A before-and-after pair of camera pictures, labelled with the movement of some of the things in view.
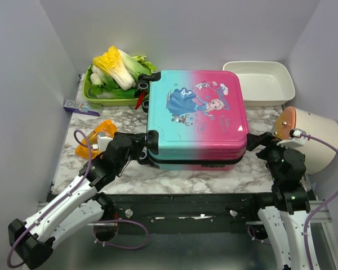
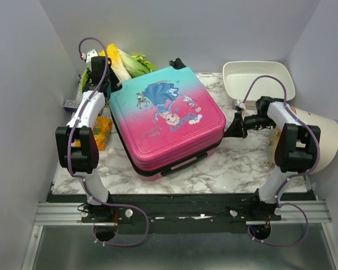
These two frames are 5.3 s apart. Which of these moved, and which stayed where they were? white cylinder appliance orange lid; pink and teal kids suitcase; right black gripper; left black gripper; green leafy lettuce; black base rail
Moved: left black gripper; right black gripper; pink and teal kids suitcase
Stayed: green leafy lettuce; white cylinder appliance orange lid; black base rail
